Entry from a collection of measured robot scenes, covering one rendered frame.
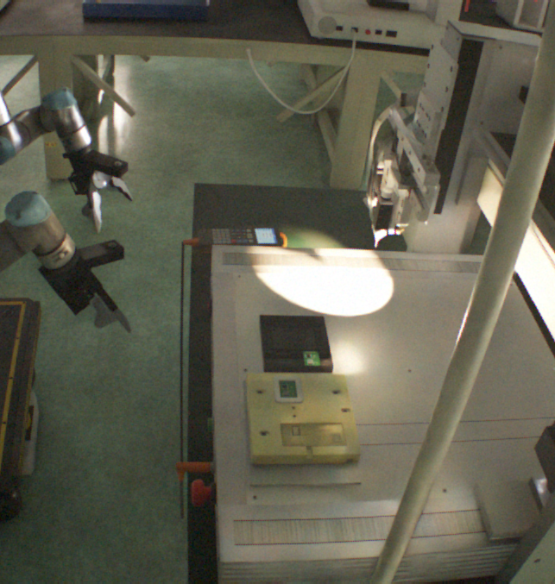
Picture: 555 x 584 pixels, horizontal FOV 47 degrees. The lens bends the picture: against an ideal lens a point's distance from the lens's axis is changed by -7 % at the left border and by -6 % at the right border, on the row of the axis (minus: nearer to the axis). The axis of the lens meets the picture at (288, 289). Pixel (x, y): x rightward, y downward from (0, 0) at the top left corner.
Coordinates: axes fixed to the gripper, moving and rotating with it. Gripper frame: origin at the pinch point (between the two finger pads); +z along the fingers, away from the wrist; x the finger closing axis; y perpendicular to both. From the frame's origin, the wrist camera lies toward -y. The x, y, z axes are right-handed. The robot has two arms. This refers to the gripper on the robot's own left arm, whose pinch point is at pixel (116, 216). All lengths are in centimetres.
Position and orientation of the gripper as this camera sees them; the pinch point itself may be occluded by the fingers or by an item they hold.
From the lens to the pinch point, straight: 176.8
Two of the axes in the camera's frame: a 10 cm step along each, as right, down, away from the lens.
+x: -3.6, 5.9, -7.2
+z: 3.0, 8.1, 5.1
